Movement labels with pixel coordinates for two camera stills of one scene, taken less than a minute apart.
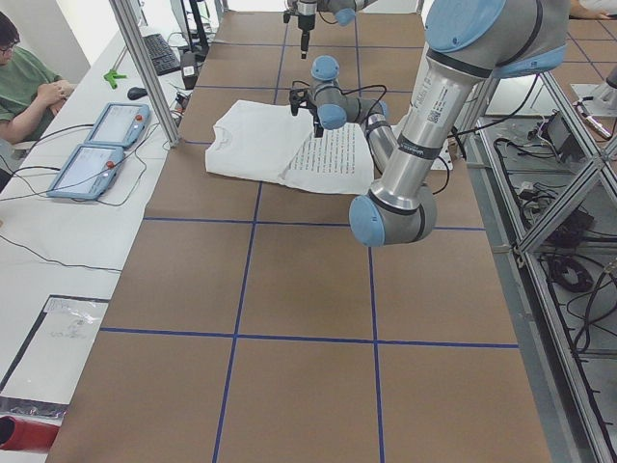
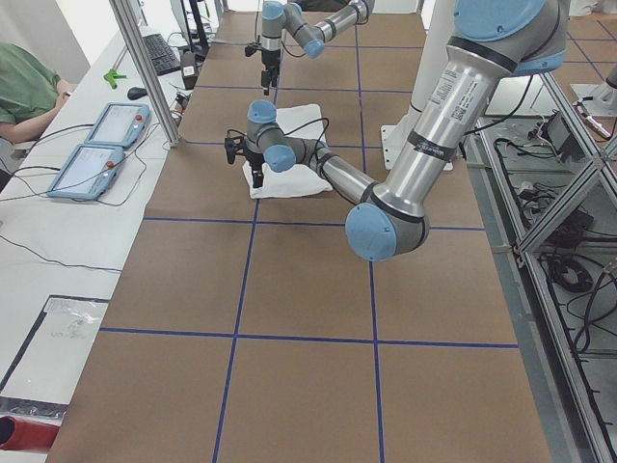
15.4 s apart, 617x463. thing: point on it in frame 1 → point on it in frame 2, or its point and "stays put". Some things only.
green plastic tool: (112, 75) stays put
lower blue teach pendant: (89, 173) stays put
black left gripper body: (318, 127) → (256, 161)
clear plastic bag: (42, 374) stays put
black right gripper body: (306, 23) → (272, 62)
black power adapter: (189, 69) stays put
